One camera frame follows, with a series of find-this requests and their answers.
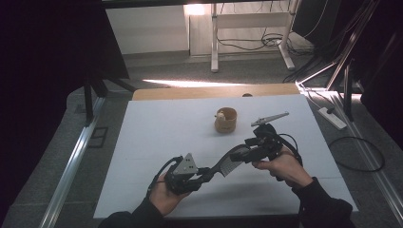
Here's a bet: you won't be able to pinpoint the black metal stand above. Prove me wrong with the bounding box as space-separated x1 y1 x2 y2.
83 74 109 128
342 59 355 123

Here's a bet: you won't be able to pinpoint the dark floor socket plate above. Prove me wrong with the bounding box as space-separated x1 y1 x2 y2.
86 126 109 149

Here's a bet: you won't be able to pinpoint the black computer case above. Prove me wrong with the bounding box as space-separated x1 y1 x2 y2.
292 0 338 47

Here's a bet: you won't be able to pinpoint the black plastic knife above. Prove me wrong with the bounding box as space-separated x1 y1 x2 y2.
202 143 255 179

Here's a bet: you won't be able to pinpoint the white foam board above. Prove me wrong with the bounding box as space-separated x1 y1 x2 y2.
92 93 359 220

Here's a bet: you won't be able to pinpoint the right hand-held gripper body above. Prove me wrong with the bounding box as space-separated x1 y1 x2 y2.
250 111 290 162

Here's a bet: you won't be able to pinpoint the tangled black floor cables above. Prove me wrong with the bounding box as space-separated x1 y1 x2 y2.
216 28 316 55

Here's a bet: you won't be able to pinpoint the aluminium rail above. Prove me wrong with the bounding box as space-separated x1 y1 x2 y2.
38 96 106 228
295 61 403 224

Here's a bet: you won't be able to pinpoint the white power strip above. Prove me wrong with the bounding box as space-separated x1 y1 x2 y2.
317 106 348 131

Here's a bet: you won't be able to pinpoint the round wooden cup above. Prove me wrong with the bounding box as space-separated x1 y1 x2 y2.
214 106 239 134

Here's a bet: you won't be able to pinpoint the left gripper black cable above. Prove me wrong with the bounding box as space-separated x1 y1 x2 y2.
146 155 184 198

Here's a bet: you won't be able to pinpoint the black cable loop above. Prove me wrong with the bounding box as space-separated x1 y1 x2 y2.
327 135 386 174

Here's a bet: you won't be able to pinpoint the black curtain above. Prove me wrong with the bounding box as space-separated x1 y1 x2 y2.
0 0 130 222
329 0 403 150

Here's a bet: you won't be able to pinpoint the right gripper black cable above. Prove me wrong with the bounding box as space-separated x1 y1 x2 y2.
276 132 304 183

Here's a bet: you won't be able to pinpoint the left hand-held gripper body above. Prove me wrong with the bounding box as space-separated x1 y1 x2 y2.
163 152 204 196

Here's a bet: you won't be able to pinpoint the white desk frame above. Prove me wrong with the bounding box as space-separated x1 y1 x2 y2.
210 0 300 73

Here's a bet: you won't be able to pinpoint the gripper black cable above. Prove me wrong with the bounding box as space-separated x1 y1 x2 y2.
276 132 304 183
146 155 184 198

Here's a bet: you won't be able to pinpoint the wooden table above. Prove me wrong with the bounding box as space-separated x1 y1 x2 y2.
131 83 301 102

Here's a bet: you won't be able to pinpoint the person's right hand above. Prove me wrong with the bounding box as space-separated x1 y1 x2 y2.
252 147 314 190

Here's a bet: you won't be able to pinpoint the person's left hand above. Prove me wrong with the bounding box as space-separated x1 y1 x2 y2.
148 175 192 219

